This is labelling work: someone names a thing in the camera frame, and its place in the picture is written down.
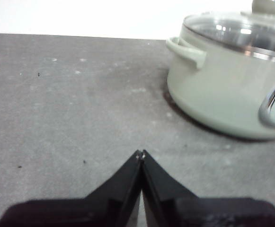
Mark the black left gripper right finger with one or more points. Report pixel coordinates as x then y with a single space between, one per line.
198 212

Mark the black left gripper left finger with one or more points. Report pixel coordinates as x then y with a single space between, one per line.
92 212

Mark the glass lid with green knob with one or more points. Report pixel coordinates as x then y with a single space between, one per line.
265 7

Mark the pale green electric pot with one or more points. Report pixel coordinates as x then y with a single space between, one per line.
222 94

